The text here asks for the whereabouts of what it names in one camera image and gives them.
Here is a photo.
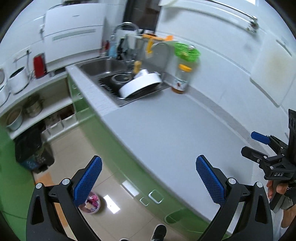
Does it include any pink trash bin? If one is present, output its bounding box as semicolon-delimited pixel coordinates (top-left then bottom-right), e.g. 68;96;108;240
78;191;101;214

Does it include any person right hand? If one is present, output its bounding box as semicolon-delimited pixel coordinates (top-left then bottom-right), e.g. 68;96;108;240
266;180;295;228

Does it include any orange floor mat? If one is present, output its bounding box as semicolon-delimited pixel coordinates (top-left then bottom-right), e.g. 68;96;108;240
33;172;55;186

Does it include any white storage drawer right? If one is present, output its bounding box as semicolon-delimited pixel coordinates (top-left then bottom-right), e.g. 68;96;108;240
61;113;77;129

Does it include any white storage drawer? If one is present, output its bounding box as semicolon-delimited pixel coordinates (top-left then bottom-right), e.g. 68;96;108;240
41;122;64;141
61;113;77;129

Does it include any white storage drawer left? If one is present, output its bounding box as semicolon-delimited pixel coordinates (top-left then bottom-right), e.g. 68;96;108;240
41;122;64;141

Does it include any black dual recycling bin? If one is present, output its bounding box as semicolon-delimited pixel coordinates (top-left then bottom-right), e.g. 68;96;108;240
15;128;55;173

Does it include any black shoe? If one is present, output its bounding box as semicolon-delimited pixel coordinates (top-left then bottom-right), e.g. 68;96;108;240
151;224;167;241

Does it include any steel stock pot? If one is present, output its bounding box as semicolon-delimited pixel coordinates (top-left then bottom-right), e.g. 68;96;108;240
23;94;44;118

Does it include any light blue basin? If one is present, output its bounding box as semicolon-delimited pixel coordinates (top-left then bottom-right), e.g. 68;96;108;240
6;107;23;132

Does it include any honey jar yellow lid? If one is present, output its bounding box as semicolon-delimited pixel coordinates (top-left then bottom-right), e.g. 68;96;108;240
171;64;192;94

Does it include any black pot in sink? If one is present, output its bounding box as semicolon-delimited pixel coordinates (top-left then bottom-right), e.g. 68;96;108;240
111;72;132;88

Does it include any stainless steel sink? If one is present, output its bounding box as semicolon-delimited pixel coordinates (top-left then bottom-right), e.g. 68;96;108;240
77;57;169;107

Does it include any green plastic basket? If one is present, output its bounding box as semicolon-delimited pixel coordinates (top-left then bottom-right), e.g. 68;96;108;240
174;43;200;62

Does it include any white rice cooker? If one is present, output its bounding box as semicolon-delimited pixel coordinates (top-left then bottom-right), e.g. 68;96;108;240
8;67;29;94

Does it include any yellow sink sponge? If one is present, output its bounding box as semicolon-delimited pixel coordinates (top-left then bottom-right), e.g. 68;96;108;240
133;60;142;74

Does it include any red canister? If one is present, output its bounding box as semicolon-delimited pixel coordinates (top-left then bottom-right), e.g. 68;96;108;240
33;53;47;79

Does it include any white small cooker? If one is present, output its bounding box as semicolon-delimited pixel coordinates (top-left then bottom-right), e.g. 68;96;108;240
0;67;10;106

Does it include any chrome tall faucet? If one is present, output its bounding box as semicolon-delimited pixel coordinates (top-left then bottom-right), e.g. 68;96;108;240
148;42;170;78

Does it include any white countertop dishwasher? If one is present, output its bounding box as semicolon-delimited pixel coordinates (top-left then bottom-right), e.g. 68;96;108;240
44;3;106;72

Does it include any yellow sponge brush hanging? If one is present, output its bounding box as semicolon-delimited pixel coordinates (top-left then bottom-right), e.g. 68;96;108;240
142;34;174;58

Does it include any chrome wall rail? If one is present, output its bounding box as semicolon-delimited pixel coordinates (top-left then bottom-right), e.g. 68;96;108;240
208;0;260;33

